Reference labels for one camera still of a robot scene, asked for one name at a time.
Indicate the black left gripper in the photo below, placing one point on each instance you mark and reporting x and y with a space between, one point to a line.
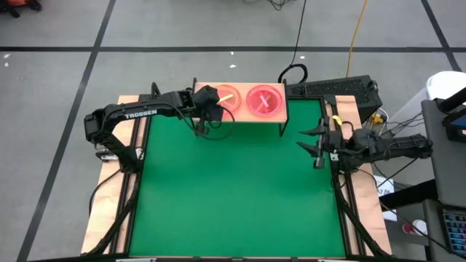
205 96

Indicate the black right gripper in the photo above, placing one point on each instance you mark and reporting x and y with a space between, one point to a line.
335 143

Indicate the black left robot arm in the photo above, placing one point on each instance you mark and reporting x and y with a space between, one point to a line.
120 109

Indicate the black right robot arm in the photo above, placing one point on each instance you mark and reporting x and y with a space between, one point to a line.
400 145

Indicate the yellow tape tag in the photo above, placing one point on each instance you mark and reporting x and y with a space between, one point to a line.
336 120

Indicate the black perforated computer case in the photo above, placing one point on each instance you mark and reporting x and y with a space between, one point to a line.
327 89

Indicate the green table mat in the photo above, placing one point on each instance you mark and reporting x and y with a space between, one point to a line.
233 182

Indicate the white paper sheet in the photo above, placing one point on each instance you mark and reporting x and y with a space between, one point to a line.
382 183

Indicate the red and white cup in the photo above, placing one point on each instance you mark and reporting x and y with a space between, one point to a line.
408 229

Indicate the grey desk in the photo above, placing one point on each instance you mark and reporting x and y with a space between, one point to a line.
448 163

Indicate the black device with screen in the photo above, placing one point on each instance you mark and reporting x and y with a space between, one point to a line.
455 132

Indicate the white bin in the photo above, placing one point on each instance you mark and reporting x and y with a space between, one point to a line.
448 83

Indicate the black and orange chair base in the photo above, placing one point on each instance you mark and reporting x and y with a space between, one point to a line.
22 5

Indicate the wooden shelf with black frame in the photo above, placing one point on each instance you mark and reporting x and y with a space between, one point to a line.
279 118

